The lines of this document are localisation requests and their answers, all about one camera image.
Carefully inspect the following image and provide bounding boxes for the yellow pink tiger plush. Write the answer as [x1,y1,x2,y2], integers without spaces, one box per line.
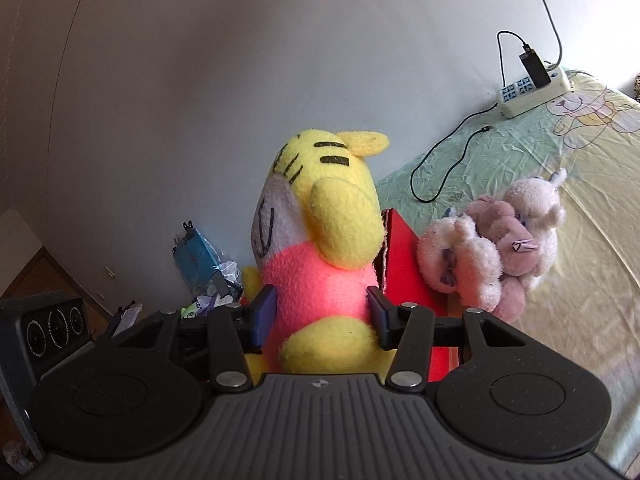
[242,129,394,380]

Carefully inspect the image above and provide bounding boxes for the red box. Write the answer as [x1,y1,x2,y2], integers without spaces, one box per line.
[374,209,456,385]

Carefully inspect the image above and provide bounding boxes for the blue plastic bag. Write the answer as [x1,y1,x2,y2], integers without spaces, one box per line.
[172,220,243,301]

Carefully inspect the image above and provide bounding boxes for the pink white plush toy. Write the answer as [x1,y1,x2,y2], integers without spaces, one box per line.
[416,168,567,322]

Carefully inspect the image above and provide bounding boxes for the green yellow cartoon bedsheet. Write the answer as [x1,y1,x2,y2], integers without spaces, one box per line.
[378,70,639,478]

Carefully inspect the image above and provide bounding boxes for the black device with dials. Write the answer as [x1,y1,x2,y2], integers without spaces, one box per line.
[0,292,91,462]

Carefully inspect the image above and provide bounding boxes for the white power strip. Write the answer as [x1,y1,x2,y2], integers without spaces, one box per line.
[498,67,572,118]

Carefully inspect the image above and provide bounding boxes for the black charger plug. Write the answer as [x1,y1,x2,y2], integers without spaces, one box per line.
[520,44,551,89]

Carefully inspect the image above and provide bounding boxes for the grey power strip cord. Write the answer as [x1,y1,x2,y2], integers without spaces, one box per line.
[515,0,564,73]

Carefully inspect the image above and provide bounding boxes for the black charging cable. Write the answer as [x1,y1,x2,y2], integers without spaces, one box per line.
[410,29,533,205]

